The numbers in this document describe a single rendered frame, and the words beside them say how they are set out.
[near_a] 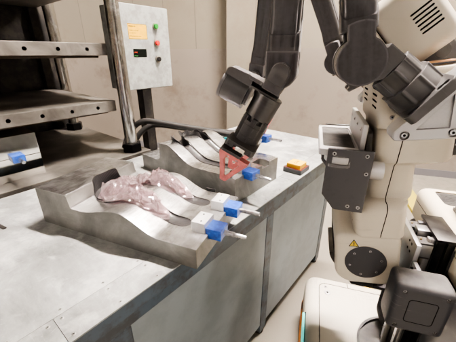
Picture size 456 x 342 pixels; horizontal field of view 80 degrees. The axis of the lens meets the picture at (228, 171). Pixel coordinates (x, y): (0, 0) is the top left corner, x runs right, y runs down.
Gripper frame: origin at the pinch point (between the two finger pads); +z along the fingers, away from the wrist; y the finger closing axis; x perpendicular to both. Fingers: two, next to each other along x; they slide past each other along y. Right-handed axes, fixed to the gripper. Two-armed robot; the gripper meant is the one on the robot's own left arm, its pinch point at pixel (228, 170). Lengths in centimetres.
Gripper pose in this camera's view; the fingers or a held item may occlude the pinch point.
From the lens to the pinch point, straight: 63.5
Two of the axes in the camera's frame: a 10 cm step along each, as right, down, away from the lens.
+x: 8.6, 5.1, -0.5
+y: -2.7, 3.8, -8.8
